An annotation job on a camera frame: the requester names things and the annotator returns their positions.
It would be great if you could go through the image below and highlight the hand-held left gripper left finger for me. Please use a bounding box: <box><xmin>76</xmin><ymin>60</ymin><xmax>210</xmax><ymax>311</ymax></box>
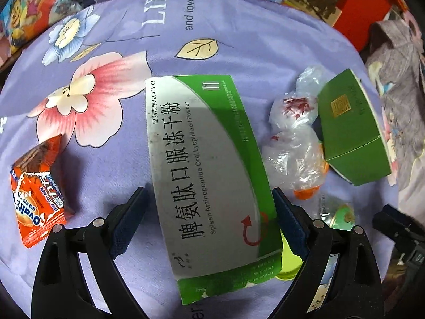
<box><xmin>35</xmin><ymin>186</ymin><xmax>150</xmax><ymax>319</ymax></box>

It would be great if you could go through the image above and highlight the cartoon printed box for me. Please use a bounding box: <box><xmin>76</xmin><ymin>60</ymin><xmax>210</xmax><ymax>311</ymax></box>
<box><xmin>0</xmin><ymin>0</ymin><xmax>74</xmax><ymax>57</ymax></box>

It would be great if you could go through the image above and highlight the green cardboard box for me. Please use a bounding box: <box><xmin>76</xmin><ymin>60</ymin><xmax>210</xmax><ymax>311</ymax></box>
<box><xmin>314</xmin><ymin>69</ymin><xmax>393</xmax><ymax>187</ymax></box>

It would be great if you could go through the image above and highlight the green sachet packet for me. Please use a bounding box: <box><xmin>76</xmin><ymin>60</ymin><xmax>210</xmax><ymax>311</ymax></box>
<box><xmin>314</xmin><ymin>196</ymin><xmax>356</xmax><ymax>230</ymax></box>

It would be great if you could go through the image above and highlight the white green medicine box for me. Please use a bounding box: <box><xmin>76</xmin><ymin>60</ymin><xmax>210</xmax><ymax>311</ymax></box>
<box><xmin>145</xmin><ymin>75</ymin><xmax>284</xmax><ymax>306</ymax></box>

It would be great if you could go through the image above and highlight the purple floral blanket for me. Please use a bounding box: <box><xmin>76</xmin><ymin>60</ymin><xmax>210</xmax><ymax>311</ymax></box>
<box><xmin>0</xmin><ymin>0</ymin><xmax>402</xmax><ymax>319</ymax></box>

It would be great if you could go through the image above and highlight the red gift box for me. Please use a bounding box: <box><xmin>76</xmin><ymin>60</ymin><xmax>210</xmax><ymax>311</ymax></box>
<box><xmin>332</xmin><ymin>0</ymin><xmax>407</xmax><ymax>50</ymax></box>

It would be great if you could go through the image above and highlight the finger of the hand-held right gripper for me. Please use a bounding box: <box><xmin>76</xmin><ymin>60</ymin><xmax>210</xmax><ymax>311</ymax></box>
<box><xmin>372</xmin><ymin>205</ymin><xmax>415</xmax><ymax>240</ymax></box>

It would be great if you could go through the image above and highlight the orange plastic piece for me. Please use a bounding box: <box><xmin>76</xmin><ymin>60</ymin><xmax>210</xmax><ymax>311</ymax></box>
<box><xmin>294</xmin><ymin>143</ymin><xmax>330</xmax><ymax>202</ymax></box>

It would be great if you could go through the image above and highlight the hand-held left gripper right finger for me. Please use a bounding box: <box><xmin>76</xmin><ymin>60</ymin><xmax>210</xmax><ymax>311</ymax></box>
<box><xmin>271</xmin><ymin>187</ymin><xmax>387</xmax><ymax>319</ymax></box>

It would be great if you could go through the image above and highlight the orange snack packet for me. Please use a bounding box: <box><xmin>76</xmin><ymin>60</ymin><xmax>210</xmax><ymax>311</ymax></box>
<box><xmin>10</xmin><ymin>134</ymin><xmax>76</xmax><ymax>249</ymax></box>

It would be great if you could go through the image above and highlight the grey floral cloth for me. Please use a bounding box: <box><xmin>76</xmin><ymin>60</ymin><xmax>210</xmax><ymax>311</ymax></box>
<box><xmin>365</xmin><ymin>10</ymin><xmax>425</xmax><ymax>213</ymax></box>

